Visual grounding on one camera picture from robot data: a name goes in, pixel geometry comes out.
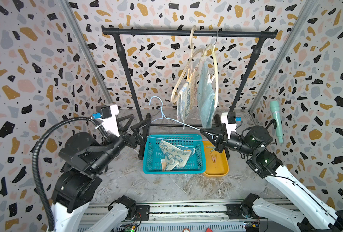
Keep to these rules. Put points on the light teal towel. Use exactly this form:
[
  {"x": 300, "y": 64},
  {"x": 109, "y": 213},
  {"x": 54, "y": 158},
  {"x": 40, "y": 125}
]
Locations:
[{"x": 206, "y": 97}]

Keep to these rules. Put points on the black clothes rack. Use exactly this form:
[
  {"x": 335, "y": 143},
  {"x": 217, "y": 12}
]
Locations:
[{"x": 116, "y": 33}]

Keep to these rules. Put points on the yellow clothespin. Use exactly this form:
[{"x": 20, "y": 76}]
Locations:
[{"x": 190, "y": 76}]

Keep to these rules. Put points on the cream plastic hanger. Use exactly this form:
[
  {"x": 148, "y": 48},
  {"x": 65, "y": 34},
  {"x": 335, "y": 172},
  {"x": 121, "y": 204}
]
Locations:
[{"x": 212, "y": 47}]

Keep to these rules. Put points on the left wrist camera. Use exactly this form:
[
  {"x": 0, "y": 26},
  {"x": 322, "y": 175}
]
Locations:
[{"x": 107, "y": 115}]

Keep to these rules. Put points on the mint green microphone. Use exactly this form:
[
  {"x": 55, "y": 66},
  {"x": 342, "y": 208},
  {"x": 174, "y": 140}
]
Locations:
[{"x": 275, "y": 110}]

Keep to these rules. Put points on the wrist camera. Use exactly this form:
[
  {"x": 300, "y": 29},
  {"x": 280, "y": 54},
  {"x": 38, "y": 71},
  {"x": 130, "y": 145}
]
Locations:
[
  {"x": 107, "y": 115},
  {"x": 232, "y": 122}
]

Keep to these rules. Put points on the cream RABBIT lettered towel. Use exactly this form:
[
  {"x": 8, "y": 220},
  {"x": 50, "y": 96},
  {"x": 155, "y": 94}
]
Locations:
[{"x": 186, "y": 100}]

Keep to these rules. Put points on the pink clothespin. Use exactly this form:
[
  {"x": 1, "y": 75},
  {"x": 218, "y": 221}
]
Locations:
[{"x": 214, "y": 157}]

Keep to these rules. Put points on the yellow plastic tray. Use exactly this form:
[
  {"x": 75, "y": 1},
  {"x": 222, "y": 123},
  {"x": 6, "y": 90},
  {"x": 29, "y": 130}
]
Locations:
[{"x": 216, "y": 163}]

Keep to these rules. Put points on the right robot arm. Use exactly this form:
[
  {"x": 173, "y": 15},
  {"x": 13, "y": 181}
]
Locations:
[{"x": 312, "y": 214}]

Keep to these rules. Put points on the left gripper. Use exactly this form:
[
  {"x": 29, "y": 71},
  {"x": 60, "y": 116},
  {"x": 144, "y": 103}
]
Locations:
[{"x": 139, "y": 137}]

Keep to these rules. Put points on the teal plastic basket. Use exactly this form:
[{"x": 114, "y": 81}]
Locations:
[{"x": 153, "y": 154}]

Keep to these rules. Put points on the beige plastic hanger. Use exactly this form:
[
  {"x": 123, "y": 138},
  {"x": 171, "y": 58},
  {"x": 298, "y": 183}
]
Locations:
[{"x": 188, "y": 66}]

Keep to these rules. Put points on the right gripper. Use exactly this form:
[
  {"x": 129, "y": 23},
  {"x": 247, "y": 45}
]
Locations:
[{"x": 222, "y": 139}]

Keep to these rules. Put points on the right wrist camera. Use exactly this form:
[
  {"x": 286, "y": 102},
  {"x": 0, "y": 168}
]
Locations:
[{"x": 232, "y": 122}]

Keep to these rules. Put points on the aluminium rail base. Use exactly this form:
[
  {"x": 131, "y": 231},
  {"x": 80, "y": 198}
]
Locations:
[{"x": 126, "y": 209}]

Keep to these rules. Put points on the cream towel blue cartoon print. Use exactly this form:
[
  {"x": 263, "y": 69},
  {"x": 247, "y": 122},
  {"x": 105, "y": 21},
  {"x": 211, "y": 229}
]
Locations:
[{"x": 175, "y": 156}]

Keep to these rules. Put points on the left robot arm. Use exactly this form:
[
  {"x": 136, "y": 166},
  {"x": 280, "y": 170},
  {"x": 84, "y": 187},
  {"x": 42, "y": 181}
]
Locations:
[{"x": 86, "y": 160}]

